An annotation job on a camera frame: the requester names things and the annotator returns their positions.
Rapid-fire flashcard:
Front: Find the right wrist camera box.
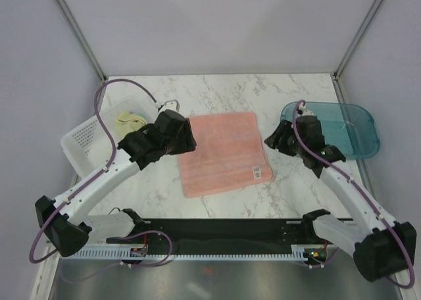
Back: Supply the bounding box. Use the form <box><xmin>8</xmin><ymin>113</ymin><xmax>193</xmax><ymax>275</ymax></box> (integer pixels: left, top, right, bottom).
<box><xmin>297</xmin><ymin>104</ymin><xmax>315</xmax><ymax>116</ymax></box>

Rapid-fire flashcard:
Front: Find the white slotted cable duct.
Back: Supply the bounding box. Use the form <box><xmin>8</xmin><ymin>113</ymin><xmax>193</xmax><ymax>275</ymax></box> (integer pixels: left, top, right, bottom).
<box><xmin>70</xmin><ymin>245</ymin><xmax>326</xmax><ymax>261</ymax></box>

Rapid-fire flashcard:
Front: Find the left aluminium frame post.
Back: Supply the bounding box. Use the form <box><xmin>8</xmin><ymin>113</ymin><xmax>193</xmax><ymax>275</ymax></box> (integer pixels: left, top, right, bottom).
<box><xmin>54</xmin><ymin>0</ymin><xmax>107</xmax><ymax>81</ymax></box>

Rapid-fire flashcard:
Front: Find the right aluminium frame post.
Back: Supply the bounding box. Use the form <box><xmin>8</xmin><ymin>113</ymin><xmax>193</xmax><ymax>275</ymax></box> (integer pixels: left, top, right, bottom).
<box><xmin>332</xmin><ymin>0</ymin><xmax>385</xmax><ymax>82</ymax></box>

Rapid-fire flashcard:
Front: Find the aluminium frame post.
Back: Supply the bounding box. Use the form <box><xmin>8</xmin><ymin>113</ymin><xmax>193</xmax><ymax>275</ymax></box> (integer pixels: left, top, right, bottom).
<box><xmin>54</xmin><ymin>0</ymin><xmax>107</xmax><ymax>81</ymax></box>
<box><xmin>332</xmin><ymin>0</ymin><xmax>385</xmax><ymax>82</ymax></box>

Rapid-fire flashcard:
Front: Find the yellow towel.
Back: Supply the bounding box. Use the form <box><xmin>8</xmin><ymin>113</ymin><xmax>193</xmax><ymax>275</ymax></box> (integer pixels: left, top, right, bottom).
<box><xmin>115</xmin><ymin>111</ymin><xmax>147</xmax><ymax>139</ymax></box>

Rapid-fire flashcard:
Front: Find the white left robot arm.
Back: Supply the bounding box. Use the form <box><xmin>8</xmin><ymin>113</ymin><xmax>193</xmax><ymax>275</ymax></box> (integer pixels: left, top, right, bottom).
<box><xmin>35</xmin><ymin>110</ymin><xmax>197</xmax><ymax>257</ymax></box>

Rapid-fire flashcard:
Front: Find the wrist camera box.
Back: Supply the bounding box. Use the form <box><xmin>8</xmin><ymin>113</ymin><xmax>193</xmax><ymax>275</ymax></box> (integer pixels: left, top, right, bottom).
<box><xmin>157</xmin><ymin>99</ymin><xmax>180</xmax><ymax>113</ymax></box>
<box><xmin>297</xmin><ymin>104</ymin><xmax>315</xmax><ymax>116</ymax></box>

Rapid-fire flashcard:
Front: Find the pink towel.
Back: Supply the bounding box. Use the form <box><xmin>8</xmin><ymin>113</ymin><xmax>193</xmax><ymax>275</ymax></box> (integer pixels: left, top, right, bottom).
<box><xmin>178</xmin><ymin>112</ymin><xmax>274</xmax><ymax>198</ymax></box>

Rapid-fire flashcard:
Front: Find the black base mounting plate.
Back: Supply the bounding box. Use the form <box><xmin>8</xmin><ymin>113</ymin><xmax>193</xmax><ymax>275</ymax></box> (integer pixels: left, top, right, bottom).
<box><xmin>105</xmin><ymin>218</ymin><xmax>340</xmax><ymax>257</ymax></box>

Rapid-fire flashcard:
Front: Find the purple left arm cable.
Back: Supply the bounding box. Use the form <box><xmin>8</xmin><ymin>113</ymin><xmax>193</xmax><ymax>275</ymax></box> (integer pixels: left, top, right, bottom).
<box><xmin>28</xmin><ymin>78</ymin><xmax>175</xmax><ymax>284</ymax></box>

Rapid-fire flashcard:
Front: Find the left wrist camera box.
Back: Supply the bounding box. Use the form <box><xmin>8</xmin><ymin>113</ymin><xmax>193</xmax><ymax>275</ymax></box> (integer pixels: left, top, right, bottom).
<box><xmin>157</xmin><ymin>99</ymin><xmax>180</xmax><ymax>113</ymax></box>

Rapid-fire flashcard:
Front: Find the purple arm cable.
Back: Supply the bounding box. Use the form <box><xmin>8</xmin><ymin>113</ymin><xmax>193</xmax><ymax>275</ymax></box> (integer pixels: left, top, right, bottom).
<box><xmin>28</xmin><ymin>78</ymin><xmax>175</xmax><ymax>284</ymax></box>
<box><xmin>292</xmin><ymin>99</ymin><xmax>416</xmax><ymax>288</ymax></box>

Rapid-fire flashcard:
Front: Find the teal translucent plastic tub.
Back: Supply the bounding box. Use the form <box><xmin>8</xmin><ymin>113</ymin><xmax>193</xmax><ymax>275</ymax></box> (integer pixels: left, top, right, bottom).
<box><xmin>279</xmin><ymin>101</ymin><xmax>381</xmax><ymax>162</ymax></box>

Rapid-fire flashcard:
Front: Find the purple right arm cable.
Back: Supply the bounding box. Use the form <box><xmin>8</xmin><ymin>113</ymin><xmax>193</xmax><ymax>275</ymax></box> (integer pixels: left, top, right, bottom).
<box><xmin>292</xmin><ymin>99</ymin><xmax>416</xmax><ymax>288</ymax></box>

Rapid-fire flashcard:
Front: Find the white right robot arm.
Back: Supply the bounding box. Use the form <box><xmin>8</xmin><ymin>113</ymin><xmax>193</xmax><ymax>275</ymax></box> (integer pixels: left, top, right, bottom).
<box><xmin>264</xmin><ymin>114</ymin><xmax>417</xmax><ymax>289</ymax></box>

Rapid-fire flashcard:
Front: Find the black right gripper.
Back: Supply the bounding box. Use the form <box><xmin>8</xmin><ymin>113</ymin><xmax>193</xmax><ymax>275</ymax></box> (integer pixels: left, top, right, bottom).
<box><xmin>264</xmin><ymin>119</ymin><xmax>307</xmax><ymax>157</ymax></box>

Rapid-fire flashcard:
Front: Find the blue towel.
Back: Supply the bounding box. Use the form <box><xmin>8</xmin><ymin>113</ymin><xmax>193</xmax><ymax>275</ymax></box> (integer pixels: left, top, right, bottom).
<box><xmin>130</xmin><ymin>111</ymin><xmax>147</xmax><ymax>119</ymax></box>

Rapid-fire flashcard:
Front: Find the white perforated plastic basket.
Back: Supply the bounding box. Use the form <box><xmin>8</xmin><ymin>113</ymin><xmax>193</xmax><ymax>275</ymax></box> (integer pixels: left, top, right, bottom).
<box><xmin>61</xmin><ymin>95</ymin><xmax>158</xmax><ymax>178</ymax></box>

